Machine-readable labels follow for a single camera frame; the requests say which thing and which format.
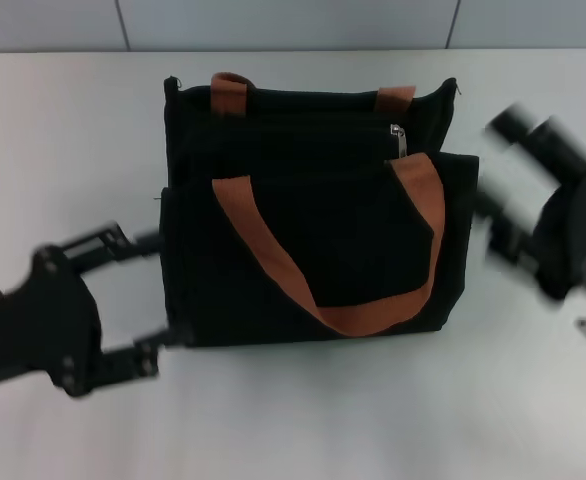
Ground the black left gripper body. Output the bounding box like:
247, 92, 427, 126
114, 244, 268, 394
0, 244, 107, 399

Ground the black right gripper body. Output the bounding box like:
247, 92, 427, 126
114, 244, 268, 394
531, 159, 586, 302

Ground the silver zipper pull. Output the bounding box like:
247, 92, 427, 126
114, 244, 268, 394
390, 124, 408, 160

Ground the black bag with orange handles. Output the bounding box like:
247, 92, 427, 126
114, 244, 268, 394
157, 72, 480, 347

